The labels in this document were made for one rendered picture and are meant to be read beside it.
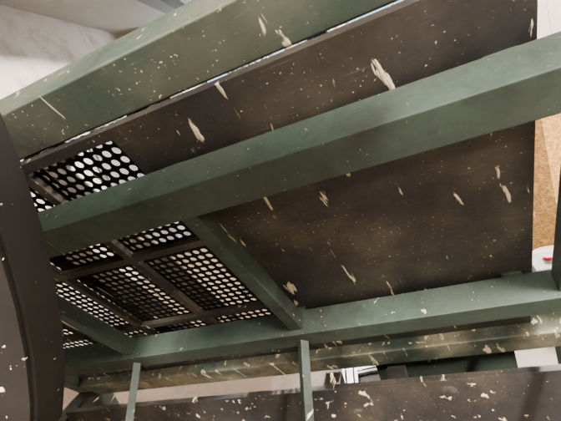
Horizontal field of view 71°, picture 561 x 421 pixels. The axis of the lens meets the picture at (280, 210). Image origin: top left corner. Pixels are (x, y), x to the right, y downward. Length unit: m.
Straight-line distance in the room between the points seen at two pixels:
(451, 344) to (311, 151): 0.99
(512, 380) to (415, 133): 0.93
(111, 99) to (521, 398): 1.32
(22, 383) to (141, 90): 0.55
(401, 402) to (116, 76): 1.22
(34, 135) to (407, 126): 0.71
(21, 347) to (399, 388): 1.22
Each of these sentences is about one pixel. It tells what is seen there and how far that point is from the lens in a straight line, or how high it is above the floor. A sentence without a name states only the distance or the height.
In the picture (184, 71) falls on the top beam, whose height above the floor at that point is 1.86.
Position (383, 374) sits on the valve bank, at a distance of 1.76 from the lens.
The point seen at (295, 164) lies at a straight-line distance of 0.66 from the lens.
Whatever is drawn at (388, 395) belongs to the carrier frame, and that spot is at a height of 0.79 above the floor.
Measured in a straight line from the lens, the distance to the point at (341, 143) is 0.63.
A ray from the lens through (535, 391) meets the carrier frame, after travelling 1.43.
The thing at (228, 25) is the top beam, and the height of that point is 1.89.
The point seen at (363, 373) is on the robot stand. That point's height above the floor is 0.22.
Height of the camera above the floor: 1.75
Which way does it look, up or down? 14 degrees down
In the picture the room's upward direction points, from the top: 20 degrees counter-clockwise
